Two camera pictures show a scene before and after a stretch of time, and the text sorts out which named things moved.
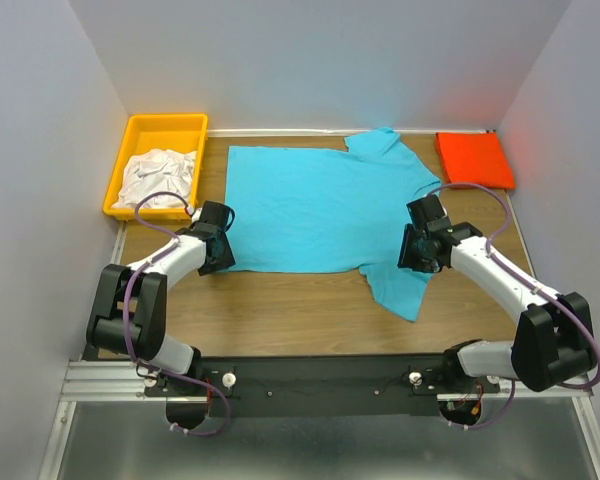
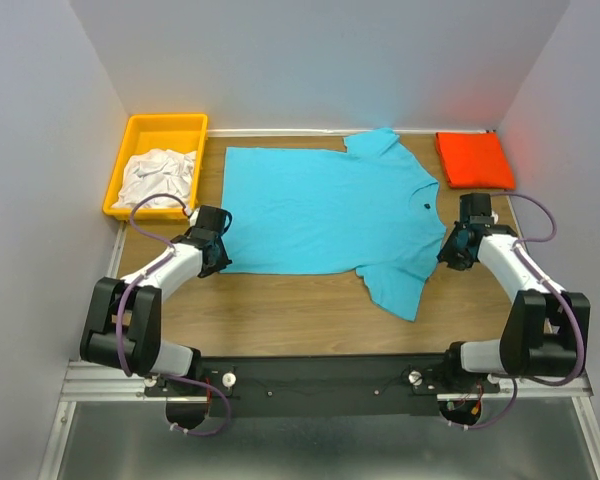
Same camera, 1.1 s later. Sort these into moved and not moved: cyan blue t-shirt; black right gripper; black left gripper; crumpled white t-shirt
Moved: black right gripper
Not moved: crumpled white t-shirt; black left gripper; cyan blue t-shirt
